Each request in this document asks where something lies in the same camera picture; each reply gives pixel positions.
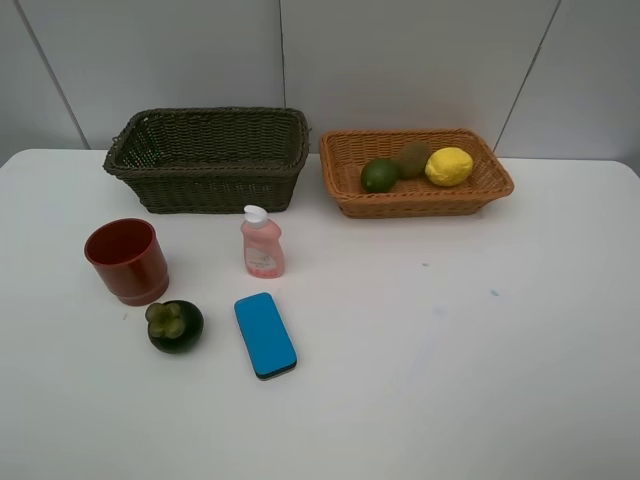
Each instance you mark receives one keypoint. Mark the orange wicker basket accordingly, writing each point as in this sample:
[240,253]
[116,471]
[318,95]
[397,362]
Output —
[344,153]

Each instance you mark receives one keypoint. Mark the green lime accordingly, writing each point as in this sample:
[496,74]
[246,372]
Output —
[379,175]

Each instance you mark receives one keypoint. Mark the pink soap bottle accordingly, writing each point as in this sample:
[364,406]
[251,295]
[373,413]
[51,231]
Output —
[263,254]

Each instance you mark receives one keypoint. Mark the brown kiwi fruit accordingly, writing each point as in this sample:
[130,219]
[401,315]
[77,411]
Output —
[411,160]

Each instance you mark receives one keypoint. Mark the red plastic cup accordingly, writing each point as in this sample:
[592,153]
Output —
[128,258]

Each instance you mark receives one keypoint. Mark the blue board eraser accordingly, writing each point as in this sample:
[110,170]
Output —
[267,341]

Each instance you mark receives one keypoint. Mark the dark brown wicker basket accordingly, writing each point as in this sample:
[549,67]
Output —
[211,160]

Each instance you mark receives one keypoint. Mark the dark purple mangosteen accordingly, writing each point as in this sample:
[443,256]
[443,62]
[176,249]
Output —
[174,327]

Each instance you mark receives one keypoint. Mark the yellow lemon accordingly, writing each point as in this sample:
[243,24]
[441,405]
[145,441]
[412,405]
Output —
[448,167]

